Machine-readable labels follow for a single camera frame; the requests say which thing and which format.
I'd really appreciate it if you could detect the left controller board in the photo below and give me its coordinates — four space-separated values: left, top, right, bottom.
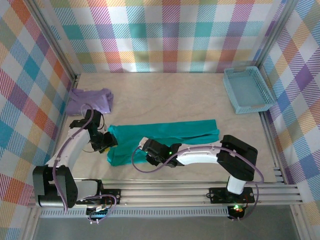
86 203 112 225

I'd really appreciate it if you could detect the teal t-shirt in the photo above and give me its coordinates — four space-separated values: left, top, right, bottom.
106 119 221 167

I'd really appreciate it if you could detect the folded purple t-shirt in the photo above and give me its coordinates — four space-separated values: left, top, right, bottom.
66 87 115 117

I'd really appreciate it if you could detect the right controller board with LED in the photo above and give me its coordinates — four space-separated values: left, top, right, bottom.
228 204 247 221

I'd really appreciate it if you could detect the grey slotted cable duct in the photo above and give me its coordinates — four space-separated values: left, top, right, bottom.
39 206 230 219

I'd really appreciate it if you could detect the aluminium right side rail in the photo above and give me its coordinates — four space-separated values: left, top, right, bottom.
258 111 287 185

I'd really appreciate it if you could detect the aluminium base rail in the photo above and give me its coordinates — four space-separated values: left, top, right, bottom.
28 177 305 208

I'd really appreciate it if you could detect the aluminium left frame post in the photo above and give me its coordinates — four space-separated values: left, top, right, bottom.
26 0 81 85

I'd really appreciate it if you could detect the aluminium left side rail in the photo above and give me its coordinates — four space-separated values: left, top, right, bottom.
57 74 81 141

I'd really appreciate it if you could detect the aluminium frame post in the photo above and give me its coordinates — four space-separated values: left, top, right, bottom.
26 0 81 85
253 0 300 70

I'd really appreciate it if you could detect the aluminium right frame post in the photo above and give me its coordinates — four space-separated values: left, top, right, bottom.
253 0 300 70

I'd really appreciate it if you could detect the light blue plastic basket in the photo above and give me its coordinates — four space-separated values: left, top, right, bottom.
222 66 276 115

